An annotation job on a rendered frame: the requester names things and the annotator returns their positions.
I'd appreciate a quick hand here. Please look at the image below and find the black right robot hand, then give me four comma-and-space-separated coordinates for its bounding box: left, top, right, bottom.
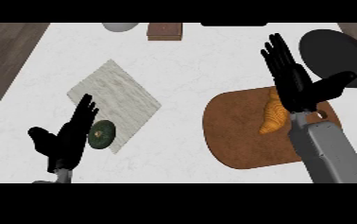
260, 32, 357, 113

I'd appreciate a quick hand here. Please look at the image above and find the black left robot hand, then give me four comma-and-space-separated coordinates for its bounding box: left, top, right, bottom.
27, 93, 101, 174

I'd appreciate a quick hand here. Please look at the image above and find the golden croissant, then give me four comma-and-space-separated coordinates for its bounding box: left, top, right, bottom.
258, 87, 291, 136

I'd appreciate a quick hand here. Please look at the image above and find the black round pan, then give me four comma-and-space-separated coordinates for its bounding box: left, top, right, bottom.
297, 28, 357, 89

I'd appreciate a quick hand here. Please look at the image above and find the brown wooden cutting board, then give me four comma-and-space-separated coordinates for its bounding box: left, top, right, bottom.
201, 85, 344, 170

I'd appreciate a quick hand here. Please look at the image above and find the dark green squash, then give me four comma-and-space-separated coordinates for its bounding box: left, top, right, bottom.
89, 119, 117, 150

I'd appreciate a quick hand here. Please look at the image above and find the brown wooden box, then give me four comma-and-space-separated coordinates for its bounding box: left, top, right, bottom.
146, 23, 185, 42

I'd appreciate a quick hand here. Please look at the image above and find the grey round bowl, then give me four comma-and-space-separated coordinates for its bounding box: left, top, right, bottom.
101, 23, 140, 33

